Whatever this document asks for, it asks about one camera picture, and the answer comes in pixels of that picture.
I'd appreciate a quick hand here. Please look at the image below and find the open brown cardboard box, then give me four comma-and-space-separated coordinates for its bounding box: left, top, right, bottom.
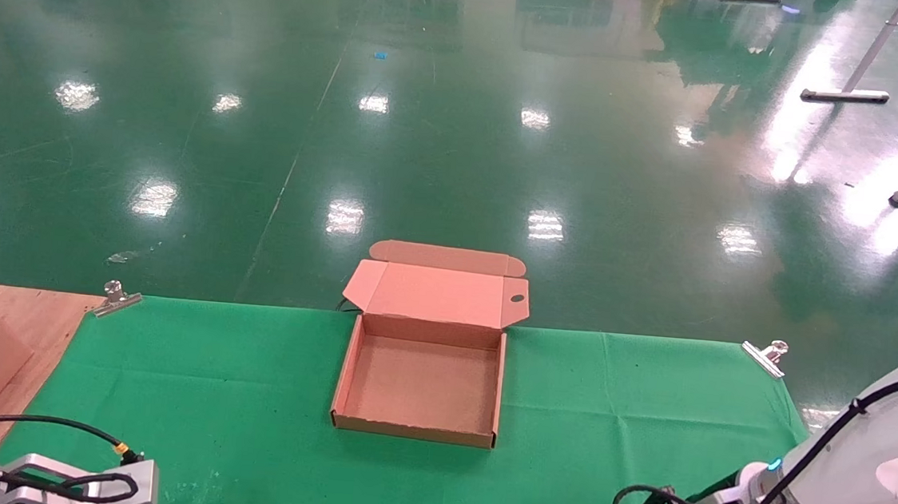
329, 236, 534, 451

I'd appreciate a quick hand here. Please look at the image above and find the silver metal binder clip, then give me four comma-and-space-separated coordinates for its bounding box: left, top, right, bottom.
740, 337, 790, 380
91, 279, 145, 321

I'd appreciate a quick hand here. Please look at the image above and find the green table cloth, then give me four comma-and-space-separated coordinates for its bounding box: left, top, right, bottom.
0, 285, 887, 504

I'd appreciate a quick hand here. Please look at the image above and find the clear plastic floor scrap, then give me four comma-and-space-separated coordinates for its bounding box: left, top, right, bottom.
106, 244, 155, 268

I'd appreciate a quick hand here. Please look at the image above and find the brown wooden board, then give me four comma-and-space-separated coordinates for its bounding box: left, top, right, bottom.
0, 285, 106, 474

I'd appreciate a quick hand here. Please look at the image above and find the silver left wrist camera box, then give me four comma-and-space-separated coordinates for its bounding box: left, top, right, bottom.
0, 447, 162, 504

